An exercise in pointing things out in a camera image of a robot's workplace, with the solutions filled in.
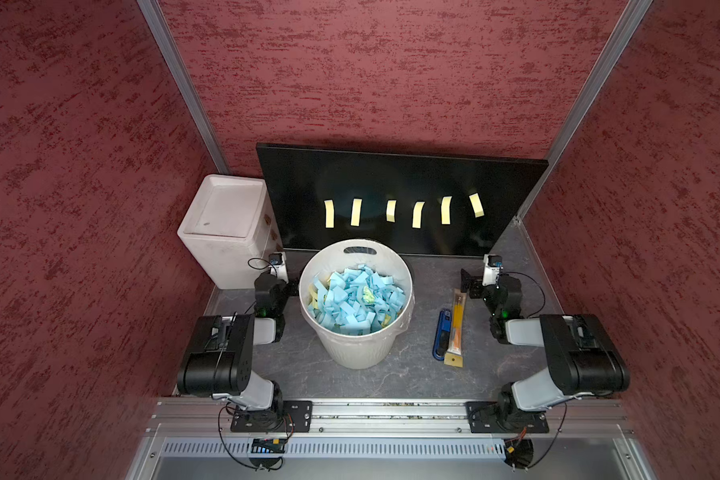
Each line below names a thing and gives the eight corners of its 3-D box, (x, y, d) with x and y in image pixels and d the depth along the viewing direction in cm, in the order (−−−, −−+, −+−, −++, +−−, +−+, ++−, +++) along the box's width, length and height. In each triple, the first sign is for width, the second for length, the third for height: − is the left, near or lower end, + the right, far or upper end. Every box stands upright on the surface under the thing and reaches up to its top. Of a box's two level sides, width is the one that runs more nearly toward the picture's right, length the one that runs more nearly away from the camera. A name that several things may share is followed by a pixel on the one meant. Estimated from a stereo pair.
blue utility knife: (431, 358, 86) (433, 353, 83) (438, 312, 95) (440, 306, 92) (444, 362, 85) (447, 357, 82) (451, 316, 94) (454, 310, 91)
